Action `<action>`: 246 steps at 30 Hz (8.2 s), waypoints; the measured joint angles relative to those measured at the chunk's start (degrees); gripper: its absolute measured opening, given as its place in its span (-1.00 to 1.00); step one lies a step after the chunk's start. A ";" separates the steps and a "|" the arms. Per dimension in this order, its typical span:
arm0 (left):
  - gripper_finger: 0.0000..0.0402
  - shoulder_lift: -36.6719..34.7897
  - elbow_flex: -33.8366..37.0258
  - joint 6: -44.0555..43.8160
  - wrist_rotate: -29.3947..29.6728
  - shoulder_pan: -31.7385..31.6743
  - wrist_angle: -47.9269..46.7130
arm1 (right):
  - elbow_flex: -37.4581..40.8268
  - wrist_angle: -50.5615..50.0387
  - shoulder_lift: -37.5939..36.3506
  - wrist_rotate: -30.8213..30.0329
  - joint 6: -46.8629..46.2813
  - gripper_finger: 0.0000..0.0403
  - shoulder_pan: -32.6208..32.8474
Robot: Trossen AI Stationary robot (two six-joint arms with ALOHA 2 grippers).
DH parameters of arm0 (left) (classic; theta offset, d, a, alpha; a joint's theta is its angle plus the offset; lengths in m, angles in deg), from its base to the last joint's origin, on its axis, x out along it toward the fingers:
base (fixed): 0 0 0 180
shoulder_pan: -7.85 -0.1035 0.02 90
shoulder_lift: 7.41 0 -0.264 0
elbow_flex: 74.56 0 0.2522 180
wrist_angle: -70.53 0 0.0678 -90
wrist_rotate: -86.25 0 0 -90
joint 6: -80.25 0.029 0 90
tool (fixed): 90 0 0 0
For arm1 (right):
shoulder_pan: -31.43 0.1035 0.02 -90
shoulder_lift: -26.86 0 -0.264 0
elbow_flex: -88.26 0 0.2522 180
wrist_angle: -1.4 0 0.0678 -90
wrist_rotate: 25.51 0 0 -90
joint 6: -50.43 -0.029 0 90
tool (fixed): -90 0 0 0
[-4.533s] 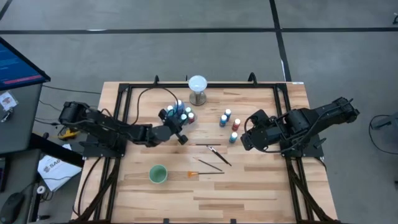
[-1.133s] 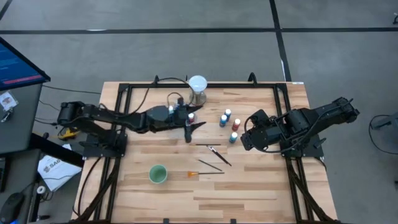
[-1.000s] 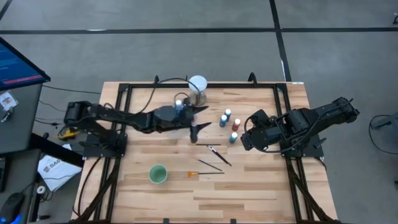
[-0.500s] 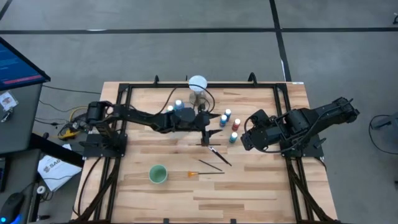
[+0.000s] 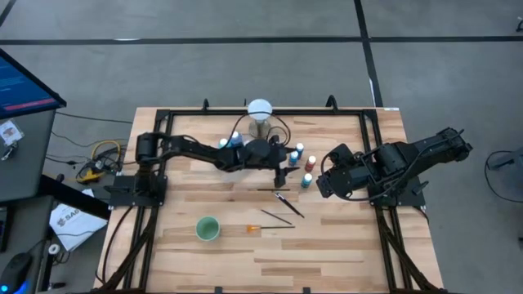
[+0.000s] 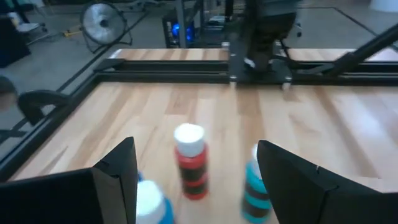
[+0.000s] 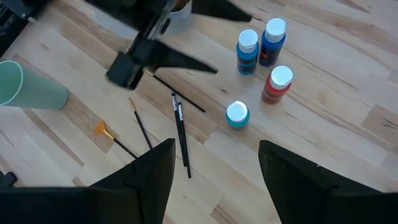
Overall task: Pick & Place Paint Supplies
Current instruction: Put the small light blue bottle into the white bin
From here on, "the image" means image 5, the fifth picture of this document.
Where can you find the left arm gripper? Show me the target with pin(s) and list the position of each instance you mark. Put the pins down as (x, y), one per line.
(282, 157)

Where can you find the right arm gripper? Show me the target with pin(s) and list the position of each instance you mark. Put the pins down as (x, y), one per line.
(353, 175)

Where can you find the small light teal paint bottle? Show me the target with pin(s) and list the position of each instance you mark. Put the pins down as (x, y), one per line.
(307, 180)

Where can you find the small red paint bottle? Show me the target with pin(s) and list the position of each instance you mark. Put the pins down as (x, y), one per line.
(310, 163)

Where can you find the small dark blue paint bottle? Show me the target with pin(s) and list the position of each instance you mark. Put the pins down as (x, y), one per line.
(300, 149)

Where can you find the silver ferrule paintbrush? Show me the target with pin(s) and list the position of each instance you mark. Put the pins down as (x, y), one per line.
(288, 204)

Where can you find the large periwinkle paint bottle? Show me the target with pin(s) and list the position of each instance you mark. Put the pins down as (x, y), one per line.
(237, 139)

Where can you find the orange fan-tip paintbrush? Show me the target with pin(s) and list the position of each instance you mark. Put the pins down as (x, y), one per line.
(253, 228)

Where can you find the large teal paint bottle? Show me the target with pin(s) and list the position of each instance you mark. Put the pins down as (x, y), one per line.
(223, 143)

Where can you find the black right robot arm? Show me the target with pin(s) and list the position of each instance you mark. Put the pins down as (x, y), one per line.
(429, 151)

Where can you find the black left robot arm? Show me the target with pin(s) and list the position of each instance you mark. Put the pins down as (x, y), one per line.
(192, 150)

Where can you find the white mushroom table lamp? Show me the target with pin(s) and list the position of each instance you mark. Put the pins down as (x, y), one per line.
(260, 109)

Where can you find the clear plastic bin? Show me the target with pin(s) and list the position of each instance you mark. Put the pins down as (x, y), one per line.
(213, 143)

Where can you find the pale green cup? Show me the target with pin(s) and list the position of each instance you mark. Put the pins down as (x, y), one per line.
(207, 228)

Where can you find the black desk bar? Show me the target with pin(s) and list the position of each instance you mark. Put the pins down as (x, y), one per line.
(73, 198)

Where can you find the white printed paper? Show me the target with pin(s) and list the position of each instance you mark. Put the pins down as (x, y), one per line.
(77, 228)

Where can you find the white tape roll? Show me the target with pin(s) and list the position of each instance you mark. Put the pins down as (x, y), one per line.
(51, 249)

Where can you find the dark operator desk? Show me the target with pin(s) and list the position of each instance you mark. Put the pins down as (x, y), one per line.
(28, 163)

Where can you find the blue screen monitor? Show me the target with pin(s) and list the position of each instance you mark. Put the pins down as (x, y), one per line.
(20, 90)

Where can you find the white badge card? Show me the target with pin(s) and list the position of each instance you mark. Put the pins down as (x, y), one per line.
(10, 132)

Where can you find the black mouse blue light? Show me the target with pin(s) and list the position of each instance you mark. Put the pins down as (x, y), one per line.
(16, 271)

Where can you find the black aluminium table frame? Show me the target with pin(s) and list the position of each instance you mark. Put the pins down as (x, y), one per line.
(265, 111)

